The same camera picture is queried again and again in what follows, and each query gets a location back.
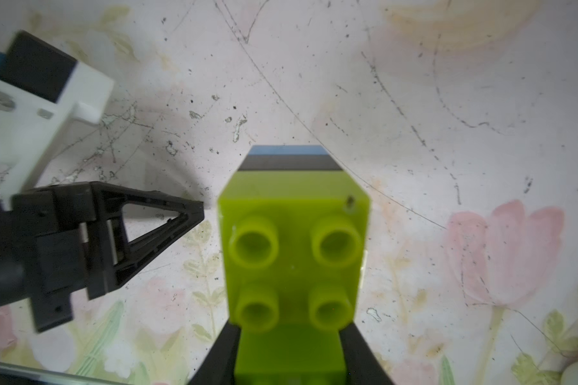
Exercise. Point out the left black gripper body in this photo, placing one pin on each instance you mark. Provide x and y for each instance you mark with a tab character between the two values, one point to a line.
55	241

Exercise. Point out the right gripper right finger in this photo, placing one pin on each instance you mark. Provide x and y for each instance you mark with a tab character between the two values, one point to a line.
362	366

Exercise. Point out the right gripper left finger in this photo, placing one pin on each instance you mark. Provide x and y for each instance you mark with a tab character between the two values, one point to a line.
218	366

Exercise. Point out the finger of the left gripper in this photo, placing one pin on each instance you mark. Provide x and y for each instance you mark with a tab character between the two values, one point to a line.
149	231

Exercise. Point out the green lego brick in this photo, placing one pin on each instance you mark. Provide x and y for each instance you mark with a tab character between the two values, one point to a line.
293	247

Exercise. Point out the black lego brick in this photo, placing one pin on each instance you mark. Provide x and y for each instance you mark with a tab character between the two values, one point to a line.
299	162

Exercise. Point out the blue lego brick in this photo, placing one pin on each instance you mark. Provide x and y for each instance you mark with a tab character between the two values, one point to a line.
287	150

